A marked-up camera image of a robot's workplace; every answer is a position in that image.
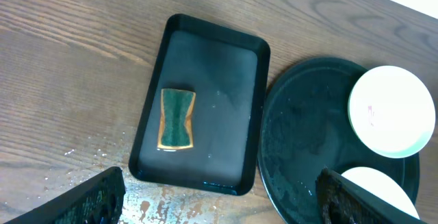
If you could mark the light green front plate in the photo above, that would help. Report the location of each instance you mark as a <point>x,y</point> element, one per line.
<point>382,186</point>

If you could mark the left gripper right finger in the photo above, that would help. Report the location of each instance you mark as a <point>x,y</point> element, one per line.
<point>342,201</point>

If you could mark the orange green sponge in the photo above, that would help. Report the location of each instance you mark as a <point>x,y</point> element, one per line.
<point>175,124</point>

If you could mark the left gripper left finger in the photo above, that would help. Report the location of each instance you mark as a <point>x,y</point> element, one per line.
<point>99,200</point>

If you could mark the light green plate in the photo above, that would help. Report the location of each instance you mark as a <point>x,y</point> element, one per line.
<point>392,112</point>
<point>382,186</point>

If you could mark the black rectangular tray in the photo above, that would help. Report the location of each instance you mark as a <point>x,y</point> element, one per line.
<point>227,70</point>

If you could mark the black round tray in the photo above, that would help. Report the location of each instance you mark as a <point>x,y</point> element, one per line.
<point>306,128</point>

